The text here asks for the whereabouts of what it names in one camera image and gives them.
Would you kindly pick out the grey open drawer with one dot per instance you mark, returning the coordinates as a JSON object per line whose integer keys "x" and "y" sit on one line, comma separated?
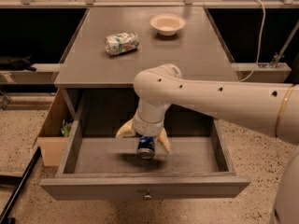
{"x": 97, "y": 165}

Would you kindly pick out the brown cardboard box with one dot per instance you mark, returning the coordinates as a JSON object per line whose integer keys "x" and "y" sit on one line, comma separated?
{"x": 50, "y": 138}

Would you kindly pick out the green and white soda can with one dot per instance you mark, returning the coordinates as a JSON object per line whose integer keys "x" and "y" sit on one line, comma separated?
{"x": 121, "y": 43}

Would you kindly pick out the blue pepsi can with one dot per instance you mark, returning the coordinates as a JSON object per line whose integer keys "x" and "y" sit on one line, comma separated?
{"x": 146, "y": 147}

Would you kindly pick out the metal drawer knob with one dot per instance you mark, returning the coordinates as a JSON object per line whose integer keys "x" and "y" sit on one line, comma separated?
{"x": 147, "y": 196}

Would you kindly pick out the black object on rail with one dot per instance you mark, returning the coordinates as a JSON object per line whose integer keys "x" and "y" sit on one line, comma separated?
{"x": 16, "y": 63}

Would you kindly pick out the green snack bag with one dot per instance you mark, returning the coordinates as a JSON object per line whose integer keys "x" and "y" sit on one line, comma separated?
{"x": 66, "y": 128}

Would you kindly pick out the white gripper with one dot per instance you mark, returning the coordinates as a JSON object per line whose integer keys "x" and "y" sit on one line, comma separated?
{"x": 149, "y": 128}

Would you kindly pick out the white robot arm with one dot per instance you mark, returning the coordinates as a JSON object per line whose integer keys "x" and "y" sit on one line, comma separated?
{"x": 268, "y": 108}

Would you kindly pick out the grey wooden cabinet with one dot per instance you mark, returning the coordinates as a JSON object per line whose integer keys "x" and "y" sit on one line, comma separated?
{"x": 195, "y": 50}

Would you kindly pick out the black metal stand leg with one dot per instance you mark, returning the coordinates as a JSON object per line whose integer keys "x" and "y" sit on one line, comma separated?
{"x": 17, "y": 183}

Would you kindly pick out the white paper bowl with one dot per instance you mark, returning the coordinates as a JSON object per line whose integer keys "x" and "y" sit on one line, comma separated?
{"x": 167, "y": 24}

